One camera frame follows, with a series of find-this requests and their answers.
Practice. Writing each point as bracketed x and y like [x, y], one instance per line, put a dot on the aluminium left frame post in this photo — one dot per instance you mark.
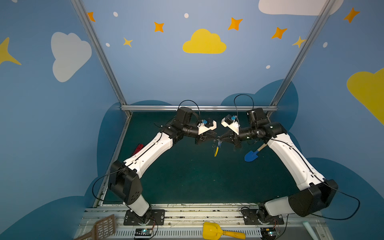
[88, 26]

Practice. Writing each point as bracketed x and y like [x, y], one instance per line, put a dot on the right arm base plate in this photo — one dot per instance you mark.
[252, 217]

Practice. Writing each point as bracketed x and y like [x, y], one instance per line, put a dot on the right green circuit board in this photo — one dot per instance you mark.
[268, 234]

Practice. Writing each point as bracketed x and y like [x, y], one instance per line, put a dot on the green circuit board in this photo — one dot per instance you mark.
[141, 233]
[268, 234]

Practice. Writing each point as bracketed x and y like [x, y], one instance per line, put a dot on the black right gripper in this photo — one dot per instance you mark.
[233, 139]

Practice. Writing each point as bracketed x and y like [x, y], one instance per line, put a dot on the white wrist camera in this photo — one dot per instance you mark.
[232, 123]
[206, 125]

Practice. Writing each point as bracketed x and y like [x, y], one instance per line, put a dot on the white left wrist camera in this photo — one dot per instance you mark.
[206, 125]

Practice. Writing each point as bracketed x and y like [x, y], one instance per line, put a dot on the left green circuit board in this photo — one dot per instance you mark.
[141, 233]

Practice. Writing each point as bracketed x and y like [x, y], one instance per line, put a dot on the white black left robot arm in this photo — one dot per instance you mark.
[125, 178]

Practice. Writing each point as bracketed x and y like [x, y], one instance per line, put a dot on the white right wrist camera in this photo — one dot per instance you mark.
[232, 123]

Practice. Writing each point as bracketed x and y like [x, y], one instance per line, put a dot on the yellow plastic scoop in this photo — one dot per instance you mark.
[212, 231]

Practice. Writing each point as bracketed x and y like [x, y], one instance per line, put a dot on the brown slotted spatula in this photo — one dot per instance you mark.
[102, 229]

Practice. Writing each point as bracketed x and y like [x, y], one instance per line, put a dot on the shiny red cylinder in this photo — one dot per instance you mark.
[138, 149]

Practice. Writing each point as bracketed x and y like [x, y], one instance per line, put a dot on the aluminium right frame post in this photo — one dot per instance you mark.
[311, 37]

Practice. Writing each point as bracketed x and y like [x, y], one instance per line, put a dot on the grey slotted cable duct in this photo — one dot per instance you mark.
[183, 233]

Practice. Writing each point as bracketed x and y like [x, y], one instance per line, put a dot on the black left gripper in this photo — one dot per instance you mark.
[201, 137]

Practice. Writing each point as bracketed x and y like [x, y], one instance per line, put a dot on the aluminium frame post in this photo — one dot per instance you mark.
[88, 26]
[311, 37]

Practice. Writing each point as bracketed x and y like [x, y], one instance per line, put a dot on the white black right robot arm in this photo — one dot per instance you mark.
[315, 192]

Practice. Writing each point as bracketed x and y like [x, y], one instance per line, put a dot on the aluminium back frame rail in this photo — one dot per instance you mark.
[161, 108]

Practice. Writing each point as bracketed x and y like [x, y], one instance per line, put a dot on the pale teal tube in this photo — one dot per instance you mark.
[310, 230]

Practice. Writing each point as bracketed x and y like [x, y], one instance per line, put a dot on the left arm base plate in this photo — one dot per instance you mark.
[149, 218]

